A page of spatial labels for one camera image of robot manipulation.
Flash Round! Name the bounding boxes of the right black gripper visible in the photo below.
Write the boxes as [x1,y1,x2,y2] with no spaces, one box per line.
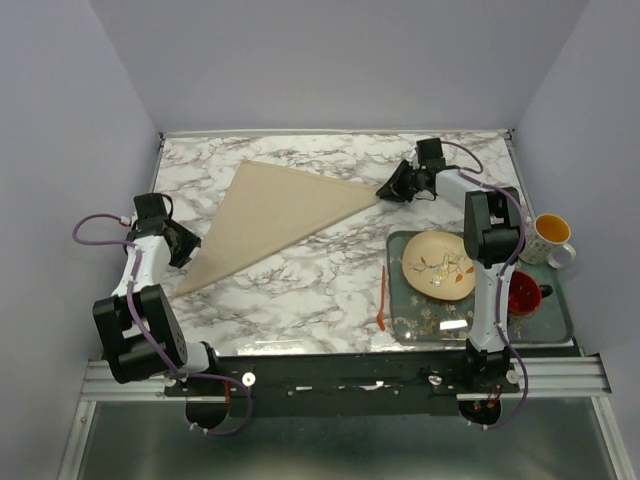
[376,160,421,204]

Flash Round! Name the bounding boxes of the beige cloth napkin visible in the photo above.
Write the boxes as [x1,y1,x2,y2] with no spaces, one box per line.
[174,161,378,297]

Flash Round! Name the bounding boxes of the orange plastic fork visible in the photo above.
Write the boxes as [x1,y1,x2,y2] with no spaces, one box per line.
[376,266,387,332]

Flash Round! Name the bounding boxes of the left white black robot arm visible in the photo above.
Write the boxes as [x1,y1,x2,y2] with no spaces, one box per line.
[92,193,222,395]

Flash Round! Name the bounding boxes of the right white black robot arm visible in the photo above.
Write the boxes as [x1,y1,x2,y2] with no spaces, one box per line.
[376,138,525,392]

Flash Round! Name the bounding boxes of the white floral mug yellow inside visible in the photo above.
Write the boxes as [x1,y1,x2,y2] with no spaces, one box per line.
[519,213,577,269]

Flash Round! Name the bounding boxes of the beige floral plate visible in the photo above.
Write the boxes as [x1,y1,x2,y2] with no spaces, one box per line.
[402,230,476,302]

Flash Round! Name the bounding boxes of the teal floral serving tray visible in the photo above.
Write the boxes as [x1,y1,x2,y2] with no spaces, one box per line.
[386,231,574,350]

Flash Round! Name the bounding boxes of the red black cup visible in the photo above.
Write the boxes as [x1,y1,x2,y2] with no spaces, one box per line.
[508,271,554,316]

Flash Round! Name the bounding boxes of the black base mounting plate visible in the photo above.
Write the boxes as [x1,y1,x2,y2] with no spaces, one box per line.
[164,350,527,436]

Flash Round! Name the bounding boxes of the aluminium frame rail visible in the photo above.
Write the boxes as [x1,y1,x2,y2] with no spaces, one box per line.
[79,357,612,403]

